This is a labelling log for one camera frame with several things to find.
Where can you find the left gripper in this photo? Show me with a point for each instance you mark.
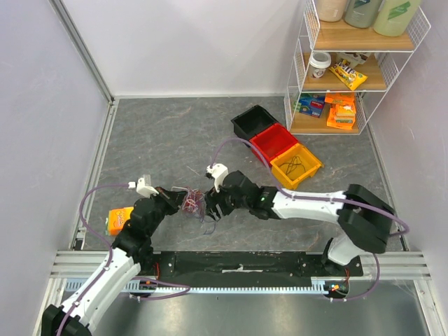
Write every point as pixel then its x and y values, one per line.
pixel 173 199

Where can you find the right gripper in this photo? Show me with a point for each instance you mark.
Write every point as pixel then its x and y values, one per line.
pixel 215 204

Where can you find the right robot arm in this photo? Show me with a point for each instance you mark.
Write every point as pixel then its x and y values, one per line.
pixel 365 219

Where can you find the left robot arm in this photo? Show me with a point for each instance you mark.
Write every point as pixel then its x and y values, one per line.
pixel 131 250

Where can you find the red plastic bin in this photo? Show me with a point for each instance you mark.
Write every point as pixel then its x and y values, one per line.
pixel 272 142

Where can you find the yellow plastic bin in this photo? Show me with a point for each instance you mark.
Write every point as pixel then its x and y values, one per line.
pixel 294 166

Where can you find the black plastic bin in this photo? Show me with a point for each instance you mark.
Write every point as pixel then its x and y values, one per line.
pixel 252 122

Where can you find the blue green box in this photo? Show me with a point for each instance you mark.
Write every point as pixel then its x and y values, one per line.
pixel 309 104

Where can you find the orange snack packs stack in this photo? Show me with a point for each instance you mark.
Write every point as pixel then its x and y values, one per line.
pixel 342 113

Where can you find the white paper coffee cup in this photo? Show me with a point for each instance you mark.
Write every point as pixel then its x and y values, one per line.
pixel 318 64

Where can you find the yellow candy bag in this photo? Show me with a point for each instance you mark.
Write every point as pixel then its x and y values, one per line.
pixel 350 77

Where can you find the brown white snack box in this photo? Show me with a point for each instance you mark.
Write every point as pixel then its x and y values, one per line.
pixel 353 59

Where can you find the beige bottle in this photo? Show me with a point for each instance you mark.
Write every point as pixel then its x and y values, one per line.
pixel 330 10

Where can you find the grey green bottle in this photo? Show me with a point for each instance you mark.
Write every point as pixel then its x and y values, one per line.
pixel 362 13

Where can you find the light green bottle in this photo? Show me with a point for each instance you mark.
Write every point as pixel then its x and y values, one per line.
pixel 394 17

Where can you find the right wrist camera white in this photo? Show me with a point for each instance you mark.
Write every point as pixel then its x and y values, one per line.
pixel 217 172

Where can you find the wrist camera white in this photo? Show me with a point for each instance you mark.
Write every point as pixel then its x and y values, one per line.
pixel 217 172
pixel 143 186

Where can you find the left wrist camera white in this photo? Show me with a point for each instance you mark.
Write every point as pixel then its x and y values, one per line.
pixel 143 186

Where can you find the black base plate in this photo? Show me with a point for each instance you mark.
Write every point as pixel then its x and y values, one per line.
pixel 199 267

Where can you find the white slotted cable duct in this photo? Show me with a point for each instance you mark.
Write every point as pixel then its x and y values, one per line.
pixel 233 285

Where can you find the white wire shelf rack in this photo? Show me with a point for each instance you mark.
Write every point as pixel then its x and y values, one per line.
pixel 389 57

